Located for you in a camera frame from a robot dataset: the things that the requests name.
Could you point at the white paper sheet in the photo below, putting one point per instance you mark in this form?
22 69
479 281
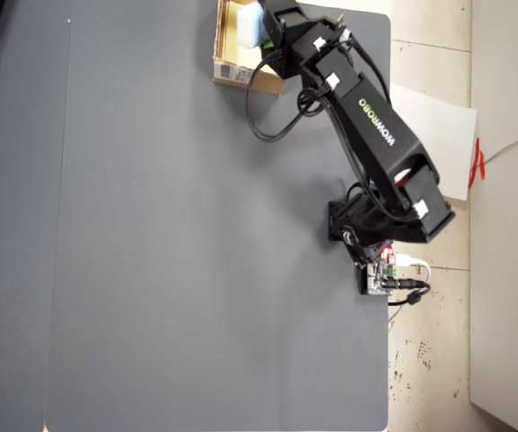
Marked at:
443 135

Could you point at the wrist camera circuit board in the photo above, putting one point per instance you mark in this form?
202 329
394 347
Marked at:
340 21

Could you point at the open cardboard box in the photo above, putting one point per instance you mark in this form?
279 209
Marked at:
267 84

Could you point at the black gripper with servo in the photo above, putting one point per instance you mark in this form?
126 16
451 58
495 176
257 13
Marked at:
312 49

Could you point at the dark gray table mat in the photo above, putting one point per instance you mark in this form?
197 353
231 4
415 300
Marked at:
11 270
150 225

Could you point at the motor driver board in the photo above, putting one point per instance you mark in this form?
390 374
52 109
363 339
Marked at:
375 281

